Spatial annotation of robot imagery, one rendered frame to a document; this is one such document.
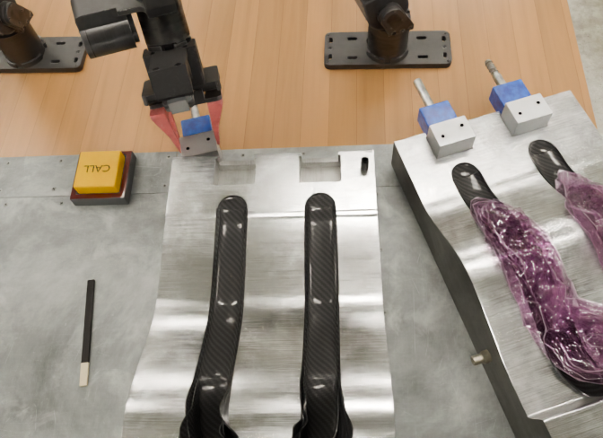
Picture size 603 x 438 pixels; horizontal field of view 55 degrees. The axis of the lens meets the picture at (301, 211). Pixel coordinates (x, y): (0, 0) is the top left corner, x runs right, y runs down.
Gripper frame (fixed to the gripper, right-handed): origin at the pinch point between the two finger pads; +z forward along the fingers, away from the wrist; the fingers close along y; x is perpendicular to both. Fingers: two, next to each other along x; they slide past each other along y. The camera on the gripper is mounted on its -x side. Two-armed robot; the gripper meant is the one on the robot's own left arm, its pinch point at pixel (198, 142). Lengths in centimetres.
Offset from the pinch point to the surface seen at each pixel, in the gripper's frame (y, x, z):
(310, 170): 13.9, -9.6, 3.3
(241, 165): 5.3, -7.8, 1.2
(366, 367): 13.5, -36.3, 11.9
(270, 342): 4.5, -30.8, 10.8
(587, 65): 119, 93, 45
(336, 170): 17.2, -10.2, 3.7
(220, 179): 2.2, -7.9, 2.4
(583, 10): 129, 113, 33
